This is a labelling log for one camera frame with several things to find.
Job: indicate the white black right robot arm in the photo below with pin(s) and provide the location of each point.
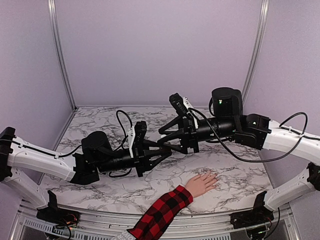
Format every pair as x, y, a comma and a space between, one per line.
255, 131

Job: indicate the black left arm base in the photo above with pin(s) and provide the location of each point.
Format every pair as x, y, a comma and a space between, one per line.
54, 214

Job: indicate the aluminium right rear frame post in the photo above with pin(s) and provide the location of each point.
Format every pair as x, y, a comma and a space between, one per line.
260, 33

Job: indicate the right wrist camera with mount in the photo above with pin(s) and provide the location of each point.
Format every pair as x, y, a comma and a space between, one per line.
181, 106

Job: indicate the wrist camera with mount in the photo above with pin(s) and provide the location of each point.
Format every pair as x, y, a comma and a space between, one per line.
136, 137
181, 106

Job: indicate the red black plaid sleeve forearm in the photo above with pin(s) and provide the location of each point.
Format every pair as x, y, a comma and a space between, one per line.
153, 224

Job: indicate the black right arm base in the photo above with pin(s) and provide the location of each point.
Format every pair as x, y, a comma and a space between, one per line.
259, 214

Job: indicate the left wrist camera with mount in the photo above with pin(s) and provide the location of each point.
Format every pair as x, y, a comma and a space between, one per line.
136, 137

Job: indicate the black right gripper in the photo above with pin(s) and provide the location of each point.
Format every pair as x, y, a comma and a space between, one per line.
188, 134

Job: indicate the aluminium frame post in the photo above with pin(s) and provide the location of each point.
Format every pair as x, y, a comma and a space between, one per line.
260, 33
59, 52

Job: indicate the person's bare hand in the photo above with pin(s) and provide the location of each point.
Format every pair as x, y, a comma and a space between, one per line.
201, 184

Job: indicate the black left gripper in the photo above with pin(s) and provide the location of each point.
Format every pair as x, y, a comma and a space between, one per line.
144, 161

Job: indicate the aluminium left rear frame post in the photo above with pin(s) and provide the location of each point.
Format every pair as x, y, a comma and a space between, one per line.
59, 52

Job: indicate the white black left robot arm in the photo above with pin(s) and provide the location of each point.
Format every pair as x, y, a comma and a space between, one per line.
97, 157

